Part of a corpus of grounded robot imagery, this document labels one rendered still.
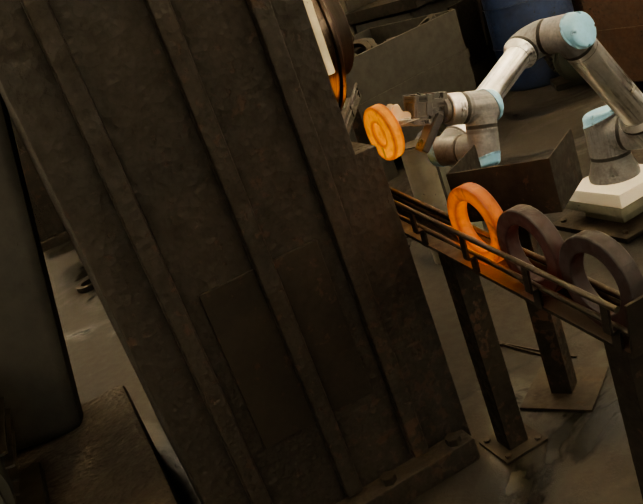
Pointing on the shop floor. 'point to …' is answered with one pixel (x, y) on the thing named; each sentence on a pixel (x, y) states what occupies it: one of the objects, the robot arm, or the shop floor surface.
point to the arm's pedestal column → (626, 229)
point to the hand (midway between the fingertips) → (382, 125)
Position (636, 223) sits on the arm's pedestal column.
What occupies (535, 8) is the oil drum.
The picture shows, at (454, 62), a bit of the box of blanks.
